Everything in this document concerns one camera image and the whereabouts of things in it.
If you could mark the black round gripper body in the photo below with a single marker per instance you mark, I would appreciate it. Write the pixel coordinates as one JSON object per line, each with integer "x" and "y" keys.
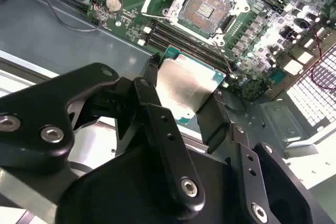
{"x": 118, "y": 195}

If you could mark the thin metal locking lever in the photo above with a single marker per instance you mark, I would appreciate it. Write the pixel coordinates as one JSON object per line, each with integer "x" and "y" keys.
{"x": 223, "y": 57}

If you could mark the silver CPU green edge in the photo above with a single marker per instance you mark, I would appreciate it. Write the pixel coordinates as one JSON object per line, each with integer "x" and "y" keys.
{"x": 183, "y": 87}

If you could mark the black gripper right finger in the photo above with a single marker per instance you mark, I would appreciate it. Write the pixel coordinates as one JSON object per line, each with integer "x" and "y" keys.
{"x": 244, "y": 161}

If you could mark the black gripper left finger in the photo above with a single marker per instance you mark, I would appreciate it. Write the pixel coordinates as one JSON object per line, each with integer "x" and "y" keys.
{"x": 31, "y": 103}

